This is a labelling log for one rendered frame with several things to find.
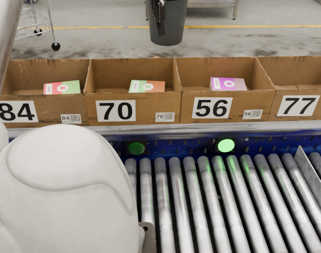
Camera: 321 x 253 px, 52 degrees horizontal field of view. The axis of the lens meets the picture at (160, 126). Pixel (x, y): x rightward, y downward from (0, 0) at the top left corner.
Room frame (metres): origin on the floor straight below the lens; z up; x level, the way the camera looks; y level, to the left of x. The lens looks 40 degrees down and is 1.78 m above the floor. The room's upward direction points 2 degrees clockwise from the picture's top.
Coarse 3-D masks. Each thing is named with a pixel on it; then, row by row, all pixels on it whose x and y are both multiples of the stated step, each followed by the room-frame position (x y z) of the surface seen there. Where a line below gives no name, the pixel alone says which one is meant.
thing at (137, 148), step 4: (132, 144) 1.01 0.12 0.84; (136, 144) 1.01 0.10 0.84; (140, 144) 1.02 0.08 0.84; (128, 148) 1.01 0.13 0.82; (132, 148) 1.01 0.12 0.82; (136, 148) 1.01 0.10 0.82; (140, 148) 1.01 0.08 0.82; (144, 148) 1.02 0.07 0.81; (132, 152) 1.01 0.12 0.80; (136, 152) 1.01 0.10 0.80; (140, 152) 1.01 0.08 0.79
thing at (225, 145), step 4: (224, 140) 1.05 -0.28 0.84; (228, 140) 1.05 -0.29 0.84; (220, 144) 1.04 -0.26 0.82; (224, 144) 1.04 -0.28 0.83; (228, 144) 1.04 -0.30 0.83; (232, 144) 1.05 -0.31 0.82; (220, 148) 1.04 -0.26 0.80; (224, 148) 1.04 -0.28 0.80; (228, 148) 1.04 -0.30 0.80; (232, 148) 1.05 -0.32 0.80
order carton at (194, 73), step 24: (192, 72) 1.40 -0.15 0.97; (216, 72) 1.41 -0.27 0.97; (240, 72) 1.42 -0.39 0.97; (264, 72) 1.28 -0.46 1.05; (192, 96) 1.11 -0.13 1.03; (216, 96) 1.12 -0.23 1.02; (240, 96) 1.12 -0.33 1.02; (264, 96) 1.14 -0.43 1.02; (192, 120) 1.11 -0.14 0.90; (216, 120) 1.12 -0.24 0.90; (240, 120) 1.13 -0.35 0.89; (264, 120) 1.14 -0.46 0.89
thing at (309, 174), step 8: (296, 152) 1.07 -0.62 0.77; (296, 160) 1.05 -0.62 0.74; (304, 160) 1.00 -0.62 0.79; (304, 168) 0.98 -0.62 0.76; (312, 168) 0.93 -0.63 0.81; (304, 176) 0.95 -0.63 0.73; (312, 176) 0.91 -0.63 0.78; (312, 184) 0.89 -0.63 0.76; (320, 184) 0.85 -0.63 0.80; (312, 192) 0.87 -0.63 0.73; (320, 192) 0.83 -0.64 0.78; (320, 200) 0.81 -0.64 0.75; (320, 208) 0.80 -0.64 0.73
